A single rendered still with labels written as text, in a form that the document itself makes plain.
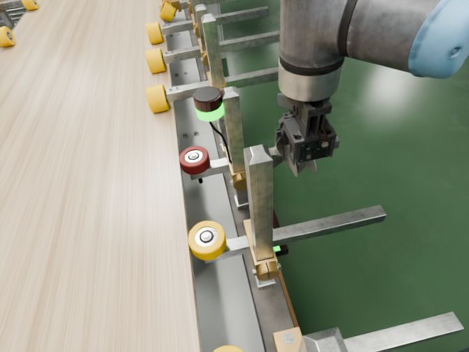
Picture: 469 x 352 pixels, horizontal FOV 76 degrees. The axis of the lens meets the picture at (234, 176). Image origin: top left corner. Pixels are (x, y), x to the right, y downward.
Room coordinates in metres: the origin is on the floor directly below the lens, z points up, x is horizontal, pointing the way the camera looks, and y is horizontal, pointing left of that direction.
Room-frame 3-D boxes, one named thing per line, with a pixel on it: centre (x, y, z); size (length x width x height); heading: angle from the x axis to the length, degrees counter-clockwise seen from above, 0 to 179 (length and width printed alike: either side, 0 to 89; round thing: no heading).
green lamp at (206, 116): (0.54, 0.03, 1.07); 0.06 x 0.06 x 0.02
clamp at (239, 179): (0.57, -0.01, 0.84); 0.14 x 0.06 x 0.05; 5
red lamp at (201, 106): (0.54, 0.03, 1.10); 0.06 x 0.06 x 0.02
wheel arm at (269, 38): (1.09, -0.02, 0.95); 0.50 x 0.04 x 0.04; 95
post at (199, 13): (1.05, 0.03, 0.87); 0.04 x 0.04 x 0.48; 5
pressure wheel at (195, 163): (0.58, 0.10, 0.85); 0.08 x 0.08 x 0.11
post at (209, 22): (0.80, 0.01, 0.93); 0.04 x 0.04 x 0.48; 5
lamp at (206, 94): (0.54, 0.03, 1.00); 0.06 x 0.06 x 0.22; 5
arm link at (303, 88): (0.39, -0.14, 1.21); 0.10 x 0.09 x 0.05; 95
